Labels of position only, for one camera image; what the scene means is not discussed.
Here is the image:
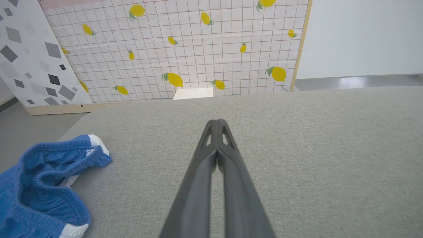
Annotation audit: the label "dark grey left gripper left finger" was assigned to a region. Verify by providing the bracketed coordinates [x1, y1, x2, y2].
[159, 119, 217, 238]

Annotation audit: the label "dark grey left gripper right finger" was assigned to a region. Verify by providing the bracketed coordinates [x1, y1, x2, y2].
[216, 119, 277, 238]

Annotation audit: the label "blue and white shorts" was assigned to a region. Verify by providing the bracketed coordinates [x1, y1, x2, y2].
[0, 134, 113, 238]

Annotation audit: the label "grey fabric sofa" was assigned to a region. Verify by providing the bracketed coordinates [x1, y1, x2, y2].
[58, 87, 423, 238]

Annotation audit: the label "white box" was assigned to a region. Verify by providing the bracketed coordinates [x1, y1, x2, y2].
[173, 87, 214, 100]

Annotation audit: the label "lemon print grid panel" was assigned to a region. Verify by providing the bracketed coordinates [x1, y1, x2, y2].
[39, 0, 313, 104]

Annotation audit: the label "plain white panel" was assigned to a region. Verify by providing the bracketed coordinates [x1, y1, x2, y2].
[295, 0, 423, 80]

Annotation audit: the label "grey terrazzo pattern panel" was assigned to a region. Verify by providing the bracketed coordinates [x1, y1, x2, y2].
[0, 0, 94, 107]

